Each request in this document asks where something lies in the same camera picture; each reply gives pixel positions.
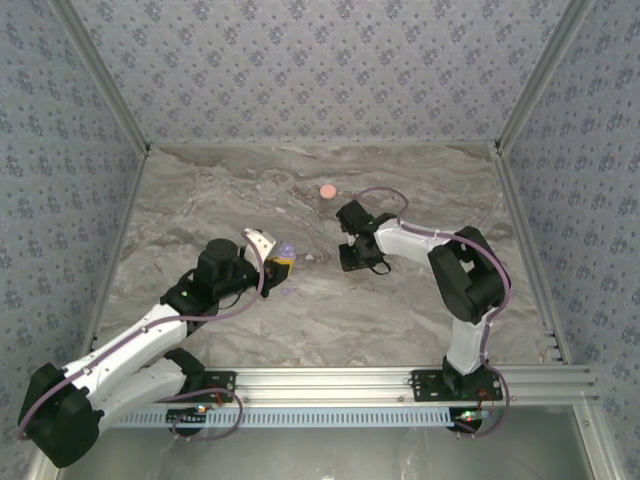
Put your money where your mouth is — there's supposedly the steel sheet panel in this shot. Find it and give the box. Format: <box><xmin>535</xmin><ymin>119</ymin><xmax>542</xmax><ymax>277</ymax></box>
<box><xmin>29</xmin><ymin>403</ymin><xmax>616</xmax><ymax>480</ymax></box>

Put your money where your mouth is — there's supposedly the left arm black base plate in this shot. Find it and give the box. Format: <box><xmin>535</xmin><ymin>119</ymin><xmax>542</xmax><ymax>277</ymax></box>
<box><xmin>185</xmin><ymin>370</ymin><xmax>237</xmax><ymax>403</ymax></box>

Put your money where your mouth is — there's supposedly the aluminium mounting rail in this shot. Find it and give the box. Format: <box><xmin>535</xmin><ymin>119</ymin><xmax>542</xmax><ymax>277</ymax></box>
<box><xmin>54</xmin><ymin>364</ymin><xmax>600</xmax><ymax>405</ymax></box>

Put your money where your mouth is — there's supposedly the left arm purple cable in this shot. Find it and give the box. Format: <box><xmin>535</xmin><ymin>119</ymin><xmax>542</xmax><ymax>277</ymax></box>
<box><xmin>17</xmin><ymin>234</ymin><xmax>266</xmax><ymax>444</ymax></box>

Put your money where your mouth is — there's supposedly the light blue slotted cable duct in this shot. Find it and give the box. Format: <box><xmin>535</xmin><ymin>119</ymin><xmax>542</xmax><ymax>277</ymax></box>
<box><xmin>112</xmin><ymin>405</ymin><xmax>459</xmax><ymax>429</ymax></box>

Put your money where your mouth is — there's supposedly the black controller board mount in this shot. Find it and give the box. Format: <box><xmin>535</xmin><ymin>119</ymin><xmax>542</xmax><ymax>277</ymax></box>
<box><xmin>166</xmin><ymin>407</ymin><xmax>209</xmax><ymax>437</ymax></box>
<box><xmin>449</xmin><ymin>407</ymin><xmax>485</xmax><ymax>437</ymax></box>

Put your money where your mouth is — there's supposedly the aluminium table side rail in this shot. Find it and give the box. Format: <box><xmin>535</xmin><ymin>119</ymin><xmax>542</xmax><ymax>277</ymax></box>
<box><xmin>491</xmin><ymin>147</ymin><xmax>572</xmax><ymax>365</ymax></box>

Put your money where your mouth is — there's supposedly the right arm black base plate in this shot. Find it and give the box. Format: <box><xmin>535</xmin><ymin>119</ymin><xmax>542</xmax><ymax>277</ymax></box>
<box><xmin>410</xmin><ymin>369</ymin><xmax>504</xmax><ymax>404</ymax></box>

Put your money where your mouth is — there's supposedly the aluminium frame post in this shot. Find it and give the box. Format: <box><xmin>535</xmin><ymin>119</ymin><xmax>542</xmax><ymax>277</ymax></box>
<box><xmin>493</xmin><ymin>0</ymin><xmax>599</xmax><ymax>154</ymax></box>
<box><xmin>47</xmin><ymin>0</ymin><xmax>152</xmax><ymax>154</ymax></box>

